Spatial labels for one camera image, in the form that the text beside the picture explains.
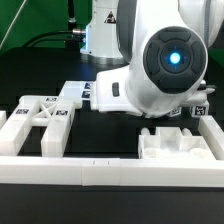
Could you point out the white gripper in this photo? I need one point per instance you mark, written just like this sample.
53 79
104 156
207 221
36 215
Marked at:
118 91

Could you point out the white chair seat part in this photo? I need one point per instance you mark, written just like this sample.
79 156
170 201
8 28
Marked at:
173 143

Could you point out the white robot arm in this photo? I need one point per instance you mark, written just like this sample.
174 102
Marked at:
164 44

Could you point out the white left fence bar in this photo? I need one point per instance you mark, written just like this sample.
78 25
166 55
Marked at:
2 118

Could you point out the white fence bar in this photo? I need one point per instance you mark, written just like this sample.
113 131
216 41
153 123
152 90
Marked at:
213 135
111 172
2 118

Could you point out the white right fence bar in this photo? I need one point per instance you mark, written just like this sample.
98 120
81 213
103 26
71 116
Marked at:
213 135

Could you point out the white front fence bar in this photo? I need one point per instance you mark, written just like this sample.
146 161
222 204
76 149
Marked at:
111 172

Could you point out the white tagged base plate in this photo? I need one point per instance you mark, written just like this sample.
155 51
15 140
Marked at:
77 89

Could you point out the white chair back frame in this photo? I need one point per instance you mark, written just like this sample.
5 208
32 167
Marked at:
55 113

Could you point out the black vertical post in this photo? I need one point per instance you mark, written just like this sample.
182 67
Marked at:
71 12

